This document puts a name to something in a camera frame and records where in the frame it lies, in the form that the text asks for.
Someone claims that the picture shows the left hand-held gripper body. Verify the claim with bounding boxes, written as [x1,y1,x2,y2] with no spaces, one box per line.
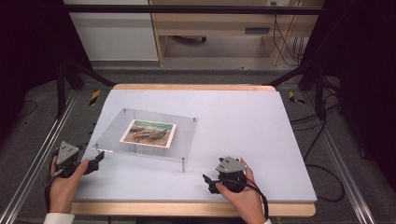
[50,140,89,179]

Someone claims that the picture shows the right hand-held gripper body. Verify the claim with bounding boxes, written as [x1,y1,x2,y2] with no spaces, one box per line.
[215,156,249,194]

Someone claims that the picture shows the clear acrylic photo frame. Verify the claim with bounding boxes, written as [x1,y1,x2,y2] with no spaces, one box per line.
[92,107,199,174]

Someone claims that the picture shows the person's right hand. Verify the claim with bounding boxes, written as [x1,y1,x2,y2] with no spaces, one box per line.
[215,157,269,224]

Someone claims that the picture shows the person's left hand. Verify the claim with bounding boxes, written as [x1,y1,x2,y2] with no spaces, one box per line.
[49,156,90,215]

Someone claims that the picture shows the landscape photo print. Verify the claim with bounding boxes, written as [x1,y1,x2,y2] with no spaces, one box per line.
[119,119,177,149]

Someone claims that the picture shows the yellow black tape strip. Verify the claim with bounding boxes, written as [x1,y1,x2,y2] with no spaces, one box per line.
[288,91,307,106]
[89,89,103,107]

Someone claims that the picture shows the black metal stand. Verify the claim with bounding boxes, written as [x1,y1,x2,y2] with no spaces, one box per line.
[55,59,117,119]
[266,59,329,121]

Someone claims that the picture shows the black curtain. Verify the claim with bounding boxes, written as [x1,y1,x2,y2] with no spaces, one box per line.
[0,0,93,143]
[298,0,396,191]

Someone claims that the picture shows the white cabinet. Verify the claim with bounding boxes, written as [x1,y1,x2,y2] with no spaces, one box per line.
[63,0,160,63]

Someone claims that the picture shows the grey desk label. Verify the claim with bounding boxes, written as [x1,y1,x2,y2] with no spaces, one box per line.
[244,27,272,35]

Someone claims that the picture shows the light wooden desk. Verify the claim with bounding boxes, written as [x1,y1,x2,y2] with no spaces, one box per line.
[148,0,325,67]

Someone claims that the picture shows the black horizontal bar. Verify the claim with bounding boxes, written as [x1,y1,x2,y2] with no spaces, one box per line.
[60,4,325,16]

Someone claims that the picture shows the aluminium floor rail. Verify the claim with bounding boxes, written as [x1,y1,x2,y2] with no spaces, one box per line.
[302,91,376,224]
[0,89,79,224]

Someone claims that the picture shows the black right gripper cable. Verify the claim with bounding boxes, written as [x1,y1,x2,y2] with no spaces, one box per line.
[228,176,270,220]

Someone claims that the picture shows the thin black floor cable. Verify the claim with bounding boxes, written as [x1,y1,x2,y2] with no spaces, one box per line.
[14,99,38,119]

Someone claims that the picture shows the black looped floor cable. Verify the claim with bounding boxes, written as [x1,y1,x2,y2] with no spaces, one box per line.
[289,92,347,203]

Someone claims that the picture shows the black hanging desk cables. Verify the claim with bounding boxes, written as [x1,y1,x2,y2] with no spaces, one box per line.
[270,1,308,67]

